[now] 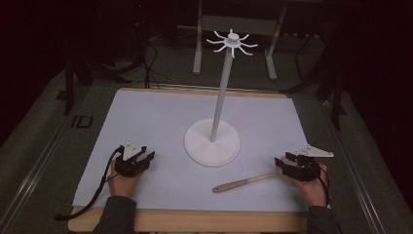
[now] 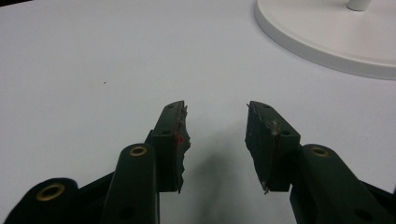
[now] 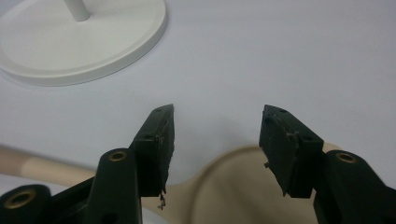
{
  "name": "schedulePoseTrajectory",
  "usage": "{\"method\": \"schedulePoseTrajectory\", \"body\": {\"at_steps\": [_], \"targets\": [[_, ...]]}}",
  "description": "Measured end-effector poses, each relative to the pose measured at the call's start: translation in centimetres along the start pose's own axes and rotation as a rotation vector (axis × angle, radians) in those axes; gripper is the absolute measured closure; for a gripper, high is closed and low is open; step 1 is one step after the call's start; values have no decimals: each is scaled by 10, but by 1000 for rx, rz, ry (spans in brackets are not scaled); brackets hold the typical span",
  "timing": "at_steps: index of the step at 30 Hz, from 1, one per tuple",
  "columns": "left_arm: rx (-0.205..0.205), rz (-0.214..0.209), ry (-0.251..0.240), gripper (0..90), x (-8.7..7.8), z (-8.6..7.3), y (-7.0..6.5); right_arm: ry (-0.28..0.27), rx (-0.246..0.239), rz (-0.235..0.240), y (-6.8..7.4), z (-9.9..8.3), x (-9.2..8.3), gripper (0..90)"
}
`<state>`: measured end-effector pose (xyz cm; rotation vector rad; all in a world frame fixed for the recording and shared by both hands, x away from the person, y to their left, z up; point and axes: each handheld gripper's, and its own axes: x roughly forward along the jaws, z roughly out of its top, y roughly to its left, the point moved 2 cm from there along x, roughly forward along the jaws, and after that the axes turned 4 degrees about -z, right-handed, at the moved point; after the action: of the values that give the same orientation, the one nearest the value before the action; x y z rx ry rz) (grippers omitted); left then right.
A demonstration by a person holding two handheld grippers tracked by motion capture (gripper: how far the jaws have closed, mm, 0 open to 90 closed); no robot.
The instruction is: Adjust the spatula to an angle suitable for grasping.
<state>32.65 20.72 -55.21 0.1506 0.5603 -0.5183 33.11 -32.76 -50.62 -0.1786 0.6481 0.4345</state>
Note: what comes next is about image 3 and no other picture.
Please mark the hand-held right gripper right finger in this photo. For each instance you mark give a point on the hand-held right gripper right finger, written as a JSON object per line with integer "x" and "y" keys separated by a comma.
{"x": 292, "y": 155}

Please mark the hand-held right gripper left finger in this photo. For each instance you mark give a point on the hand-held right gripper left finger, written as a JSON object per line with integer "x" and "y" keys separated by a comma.
{"x": 152, "y": 155}

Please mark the beige wooden spoon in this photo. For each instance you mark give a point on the beige wooden spoon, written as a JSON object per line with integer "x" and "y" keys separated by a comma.
{"x": 236, "y": 193}

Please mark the white round stand base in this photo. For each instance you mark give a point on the white round stand base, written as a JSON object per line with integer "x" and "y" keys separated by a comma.
{"x": 71, "y": 46}

